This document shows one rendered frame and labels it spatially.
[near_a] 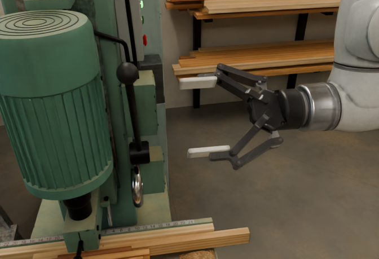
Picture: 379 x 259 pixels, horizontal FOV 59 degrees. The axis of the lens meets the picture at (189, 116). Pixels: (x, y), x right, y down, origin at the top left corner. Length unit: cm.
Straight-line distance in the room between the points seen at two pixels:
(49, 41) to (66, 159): 21
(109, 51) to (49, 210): 65
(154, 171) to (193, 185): 149
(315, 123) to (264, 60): 224
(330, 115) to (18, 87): 51
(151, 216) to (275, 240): 115
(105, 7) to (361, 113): 54
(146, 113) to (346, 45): 48
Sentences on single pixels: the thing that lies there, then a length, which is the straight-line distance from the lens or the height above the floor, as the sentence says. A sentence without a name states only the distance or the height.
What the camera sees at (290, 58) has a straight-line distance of 295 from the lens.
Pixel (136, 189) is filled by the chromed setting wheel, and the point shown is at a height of 105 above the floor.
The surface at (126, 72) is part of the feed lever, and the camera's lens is 52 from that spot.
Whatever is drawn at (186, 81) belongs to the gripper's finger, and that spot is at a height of 139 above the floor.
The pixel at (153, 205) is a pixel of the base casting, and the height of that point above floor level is 80.
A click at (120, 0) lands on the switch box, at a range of 85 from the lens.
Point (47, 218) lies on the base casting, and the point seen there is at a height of 80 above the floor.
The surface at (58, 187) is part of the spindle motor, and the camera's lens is 66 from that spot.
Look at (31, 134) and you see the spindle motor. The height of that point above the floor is 135.
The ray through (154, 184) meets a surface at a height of 100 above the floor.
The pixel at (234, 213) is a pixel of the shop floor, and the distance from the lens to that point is 226.
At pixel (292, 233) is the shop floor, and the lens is 222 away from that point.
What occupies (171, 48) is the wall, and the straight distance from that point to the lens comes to 306.
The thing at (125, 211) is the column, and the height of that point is 87.
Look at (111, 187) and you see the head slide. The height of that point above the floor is 106.
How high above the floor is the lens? 165
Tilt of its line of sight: 32 degrees down
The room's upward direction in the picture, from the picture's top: straight up
